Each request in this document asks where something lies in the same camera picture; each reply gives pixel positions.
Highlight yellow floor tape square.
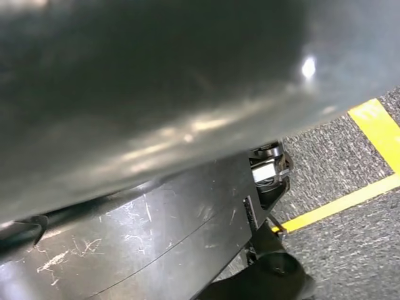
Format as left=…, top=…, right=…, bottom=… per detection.
left=271, top=97, right=400, bottom=235

